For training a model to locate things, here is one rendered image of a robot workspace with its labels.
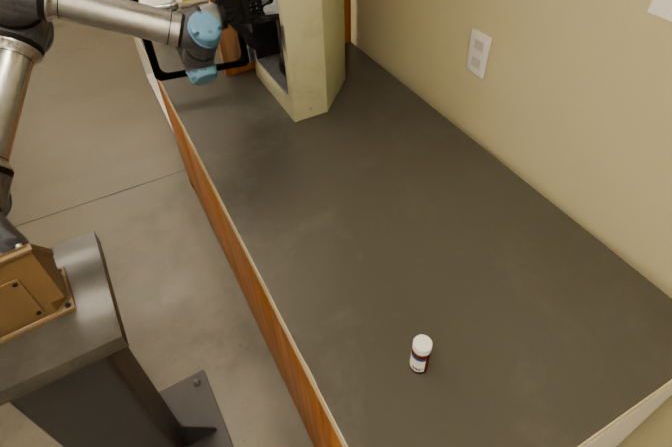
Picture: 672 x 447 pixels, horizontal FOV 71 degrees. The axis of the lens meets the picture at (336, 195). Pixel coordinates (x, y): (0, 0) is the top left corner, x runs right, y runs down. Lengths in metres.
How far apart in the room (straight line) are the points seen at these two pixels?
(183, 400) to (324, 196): 1.09
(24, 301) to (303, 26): 0.88
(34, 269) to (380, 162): 0.81
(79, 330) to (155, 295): 1.23
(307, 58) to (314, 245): 0.54
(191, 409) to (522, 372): 1.32
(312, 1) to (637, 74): 0.75
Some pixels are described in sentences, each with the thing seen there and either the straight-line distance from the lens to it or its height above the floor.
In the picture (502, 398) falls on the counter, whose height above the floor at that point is 0.94.
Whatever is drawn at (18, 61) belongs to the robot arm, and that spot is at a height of 1.27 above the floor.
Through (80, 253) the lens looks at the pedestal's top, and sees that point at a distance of 1.23.
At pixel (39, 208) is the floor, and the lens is 3.00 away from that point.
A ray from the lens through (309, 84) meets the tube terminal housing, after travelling 1.40.
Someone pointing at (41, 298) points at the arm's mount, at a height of 1.01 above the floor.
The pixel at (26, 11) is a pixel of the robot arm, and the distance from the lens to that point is 1.22.
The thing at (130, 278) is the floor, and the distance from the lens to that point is 2.41.
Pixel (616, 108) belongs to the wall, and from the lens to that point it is 1.10.
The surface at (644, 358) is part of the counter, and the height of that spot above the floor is 0.94.
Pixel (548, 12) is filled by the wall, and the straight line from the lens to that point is 1.16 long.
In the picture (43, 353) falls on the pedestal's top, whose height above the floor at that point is 0.94.
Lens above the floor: 1.76
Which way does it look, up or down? 44 degrees down
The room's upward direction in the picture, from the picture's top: 3 degrees counter-clockwise
